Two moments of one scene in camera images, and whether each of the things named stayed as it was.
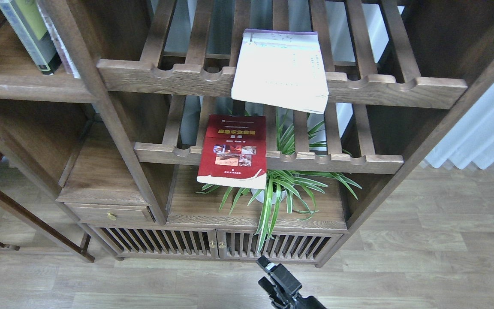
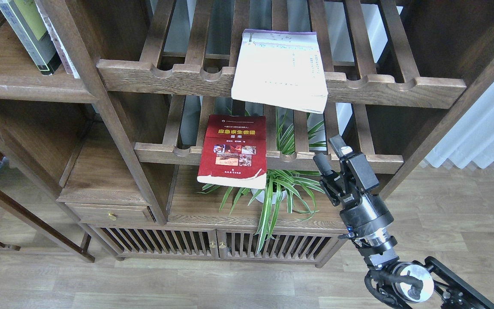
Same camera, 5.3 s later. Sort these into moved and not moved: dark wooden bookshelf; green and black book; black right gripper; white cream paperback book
Moved: black right gripper
Not moved: white cream paperback book; green and black book; dark wooden bookshelf
